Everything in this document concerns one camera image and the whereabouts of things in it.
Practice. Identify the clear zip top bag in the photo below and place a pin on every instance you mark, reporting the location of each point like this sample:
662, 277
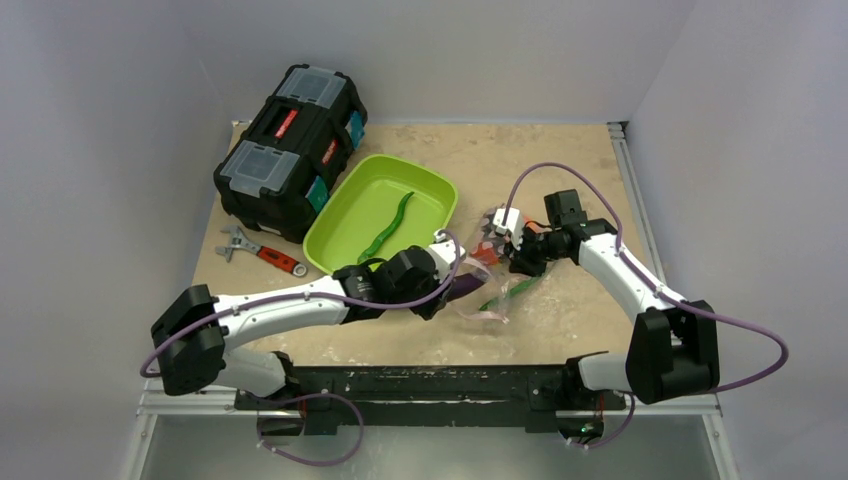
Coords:
501, 279

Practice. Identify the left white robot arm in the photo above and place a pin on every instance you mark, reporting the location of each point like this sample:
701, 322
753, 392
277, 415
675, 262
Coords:
201, 339

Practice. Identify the red handled adjustable wrench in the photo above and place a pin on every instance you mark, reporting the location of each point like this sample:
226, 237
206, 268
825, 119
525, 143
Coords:
239, 241

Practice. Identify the purple fake eggplant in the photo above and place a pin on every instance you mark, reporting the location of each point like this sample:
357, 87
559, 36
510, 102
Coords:
467, 284

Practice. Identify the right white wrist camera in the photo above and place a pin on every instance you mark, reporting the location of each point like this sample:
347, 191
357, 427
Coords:
508, 224

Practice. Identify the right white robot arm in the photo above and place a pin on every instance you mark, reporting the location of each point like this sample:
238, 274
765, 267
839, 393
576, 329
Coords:
673, 348

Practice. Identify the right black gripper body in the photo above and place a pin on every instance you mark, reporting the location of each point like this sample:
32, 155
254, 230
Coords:
523, 255

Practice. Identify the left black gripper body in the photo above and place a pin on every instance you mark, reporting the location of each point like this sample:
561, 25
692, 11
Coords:
430, 284

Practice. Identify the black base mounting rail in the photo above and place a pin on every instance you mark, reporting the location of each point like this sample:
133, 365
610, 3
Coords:
535, 398

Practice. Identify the black plastic toolbox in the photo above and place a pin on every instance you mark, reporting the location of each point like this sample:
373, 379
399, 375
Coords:
280, 174

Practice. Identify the green fake chili pepper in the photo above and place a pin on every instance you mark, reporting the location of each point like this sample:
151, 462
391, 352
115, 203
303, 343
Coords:
388, 231

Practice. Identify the lime green plastic tray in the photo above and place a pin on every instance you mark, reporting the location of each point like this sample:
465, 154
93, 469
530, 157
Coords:
365, 204

